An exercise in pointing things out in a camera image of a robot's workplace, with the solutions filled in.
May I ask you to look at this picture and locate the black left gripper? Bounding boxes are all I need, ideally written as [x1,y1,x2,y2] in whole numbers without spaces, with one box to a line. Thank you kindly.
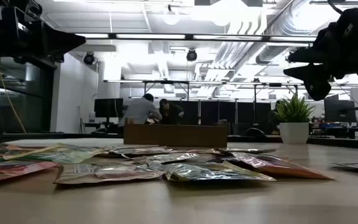
[1,0,86,60]

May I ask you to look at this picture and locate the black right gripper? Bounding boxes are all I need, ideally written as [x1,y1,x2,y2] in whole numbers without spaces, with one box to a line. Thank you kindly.
[283,0,358,101]

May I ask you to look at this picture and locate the foil tea packet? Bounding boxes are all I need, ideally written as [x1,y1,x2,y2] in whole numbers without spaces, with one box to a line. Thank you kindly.
[107,146,167,156]

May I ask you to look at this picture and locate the black computer monitor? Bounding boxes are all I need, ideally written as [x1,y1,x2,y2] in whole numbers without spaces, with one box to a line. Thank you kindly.
[94,98,124,118]
[324,98,357,123]

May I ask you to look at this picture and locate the green plant in white pot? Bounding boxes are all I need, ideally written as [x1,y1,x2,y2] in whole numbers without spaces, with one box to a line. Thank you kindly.
[273,93,316,145]

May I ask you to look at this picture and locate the black desk partition panel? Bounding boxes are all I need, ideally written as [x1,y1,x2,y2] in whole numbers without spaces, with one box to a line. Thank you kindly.
[183,100,200,125]
[237,101,276,128]
[200,101,237,125]

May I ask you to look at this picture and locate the black office chair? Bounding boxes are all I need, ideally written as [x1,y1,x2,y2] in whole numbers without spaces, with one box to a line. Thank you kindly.
[244,127,267,138]

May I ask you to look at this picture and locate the long linear ceiling light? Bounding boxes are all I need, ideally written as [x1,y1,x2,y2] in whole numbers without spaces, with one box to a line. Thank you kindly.
[73,32,318,44]

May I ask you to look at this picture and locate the white round woven placemat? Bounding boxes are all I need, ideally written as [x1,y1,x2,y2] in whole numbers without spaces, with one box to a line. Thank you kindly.
[6,138,126,147]

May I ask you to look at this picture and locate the round white pendant lamp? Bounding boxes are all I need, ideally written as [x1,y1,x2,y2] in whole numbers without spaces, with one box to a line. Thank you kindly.
[162,4,180,26]

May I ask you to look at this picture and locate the silver ventilation duct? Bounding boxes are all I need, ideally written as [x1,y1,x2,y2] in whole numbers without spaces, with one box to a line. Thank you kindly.
[255,0,323,65]

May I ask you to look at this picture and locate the yellow cable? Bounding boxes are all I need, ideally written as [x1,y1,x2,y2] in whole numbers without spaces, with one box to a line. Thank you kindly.
[0,57,27,134]

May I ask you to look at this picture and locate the black overhead desk frame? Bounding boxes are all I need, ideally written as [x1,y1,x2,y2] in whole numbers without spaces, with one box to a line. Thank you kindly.
[104,79,358,102]

